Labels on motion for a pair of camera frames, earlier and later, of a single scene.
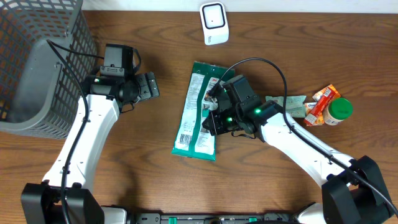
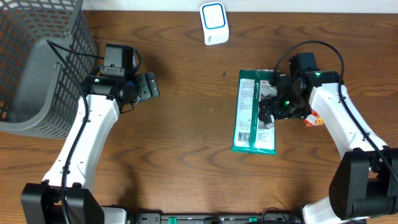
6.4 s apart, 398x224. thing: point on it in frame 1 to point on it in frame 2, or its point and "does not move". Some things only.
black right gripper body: (225, 121) to (290, 106)
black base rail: (202, 218) does not move
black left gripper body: (147, 89) does not move
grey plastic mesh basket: (40, 93) does not move
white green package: (195, 102) to (249, 134)
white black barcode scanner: (215, 23) does not move
